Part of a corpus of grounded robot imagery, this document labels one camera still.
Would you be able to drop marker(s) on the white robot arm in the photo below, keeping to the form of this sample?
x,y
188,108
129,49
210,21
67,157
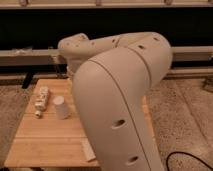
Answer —
x,y
110,76

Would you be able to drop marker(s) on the white paper cup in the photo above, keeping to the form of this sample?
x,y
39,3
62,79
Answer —
x,y
61,107

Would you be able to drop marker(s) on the row of white dice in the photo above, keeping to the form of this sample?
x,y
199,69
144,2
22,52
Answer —
x,y
42,98

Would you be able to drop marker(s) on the beige rectangular sponge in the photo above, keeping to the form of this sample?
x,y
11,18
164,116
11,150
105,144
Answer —
x,y
88,151

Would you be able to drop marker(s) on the wooden table board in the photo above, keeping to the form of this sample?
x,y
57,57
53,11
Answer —
x,y
49,142

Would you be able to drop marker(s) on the long grey bench rail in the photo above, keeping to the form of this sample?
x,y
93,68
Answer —
x,y
51,56

